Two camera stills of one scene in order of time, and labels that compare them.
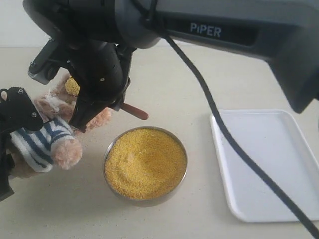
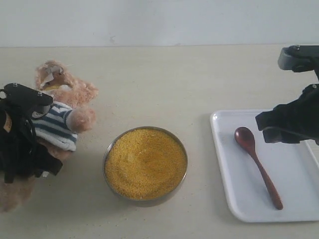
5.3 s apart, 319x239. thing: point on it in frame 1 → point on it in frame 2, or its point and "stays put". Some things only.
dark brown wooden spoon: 133,111 → 245,137
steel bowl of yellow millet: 144,166 stays put
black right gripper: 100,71 → 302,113
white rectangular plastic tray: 274,138 stays put
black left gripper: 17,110 → 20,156
